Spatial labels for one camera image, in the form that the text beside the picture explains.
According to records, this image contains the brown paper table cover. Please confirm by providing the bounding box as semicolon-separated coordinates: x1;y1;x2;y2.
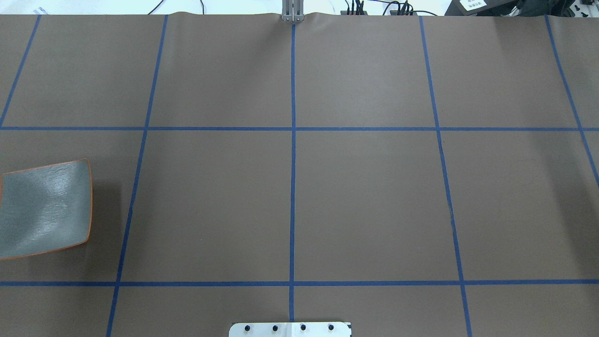
1;13;599;337

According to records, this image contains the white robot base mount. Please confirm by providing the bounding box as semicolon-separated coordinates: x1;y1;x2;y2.
228;322;352;337

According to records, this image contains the aluminium frame post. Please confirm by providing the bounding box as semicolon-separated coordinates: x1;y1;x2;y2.
282;0;305;23

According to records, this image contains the grey square plate orange rim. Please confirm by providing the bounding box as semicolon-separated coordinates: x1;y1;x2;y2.
0;159;93;260

